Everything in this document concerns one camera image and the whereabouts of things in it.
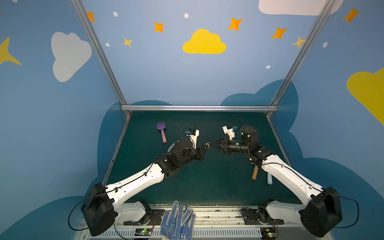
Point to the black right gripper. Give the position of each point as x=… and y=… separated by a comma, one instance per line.
x=224, y=145

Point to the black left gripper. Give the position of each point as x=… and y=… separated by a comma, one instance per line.
x=197, y=153

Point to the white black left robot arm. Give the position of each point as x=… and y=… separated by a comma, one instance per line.
x=102, y=206

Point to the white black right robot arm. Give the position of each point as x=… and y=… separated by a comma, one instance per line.
x=319, y=210

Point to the silver perforated metal plate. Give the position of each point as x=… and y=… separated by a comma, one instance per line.
x=171, y=147

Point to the blue dotted work gloves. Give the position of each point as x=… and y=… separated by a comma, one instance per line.
x=178, y=223

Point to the right green circuit board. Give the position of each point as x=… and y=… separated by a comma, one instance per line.
x=269, y=234

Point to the green circuit board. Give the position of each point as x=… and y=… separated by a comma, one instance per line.
x=269, y=234
x=143, y=232

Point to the left green circuit board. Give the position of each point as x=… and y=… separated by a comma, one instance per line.
x=143, y=232

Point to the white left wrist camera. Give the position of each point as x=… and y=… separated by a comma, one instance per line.
x=193, y=134

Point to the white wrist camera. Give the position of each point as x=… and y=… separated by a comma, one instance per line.
x=193, y=134
x=230, y=131

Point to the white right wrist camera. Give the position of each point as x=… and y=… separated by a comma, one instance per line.
x=230, y=131

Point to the wooden handle tool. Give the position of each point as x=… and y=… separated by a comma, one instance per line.
x=255, y=173

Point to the purple spade pink handle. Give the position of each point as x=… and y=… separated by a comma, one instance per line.
x=161, y=127

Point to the light blue handle tool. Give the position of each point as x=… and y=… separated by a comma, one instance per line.
x=269, y=179

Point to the aluminium back frame rail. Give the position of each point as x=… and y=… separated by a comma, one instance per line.
x=199, y=108

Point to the aluminium right frame post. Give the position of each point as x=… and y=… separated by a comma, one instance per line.
x=304, y=50

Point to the aluminium frame post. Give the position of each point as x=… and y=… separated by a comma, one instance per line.
x=304, y=50
x=88, y=26

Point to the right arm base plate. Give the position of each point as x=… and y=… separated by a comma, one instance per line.
x=258, y=217

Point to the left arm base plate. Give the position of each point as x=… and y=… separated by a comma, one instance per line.
x=154, y=216

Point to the aluminium left frame post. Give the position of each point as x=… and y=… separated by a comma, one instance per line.
x=88, y=26

